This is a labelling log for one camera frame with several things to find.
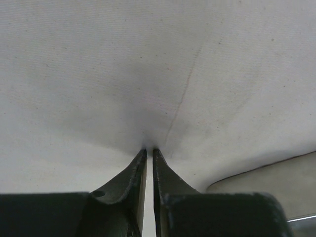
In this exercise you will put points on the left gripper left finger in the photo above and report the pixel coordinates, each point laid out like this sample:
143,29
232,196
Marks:
112,210

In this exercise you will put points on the beige cloth drape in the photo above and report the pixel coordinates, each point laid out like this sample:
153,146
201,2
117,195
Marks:
226,89

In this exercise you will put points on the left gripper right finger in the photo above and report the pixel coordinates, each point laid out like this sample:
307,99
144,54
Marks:
182,211

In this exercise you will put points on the aluminium frame rails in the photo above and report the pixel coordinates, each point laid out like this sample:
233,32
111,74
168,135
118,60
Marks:
303,218

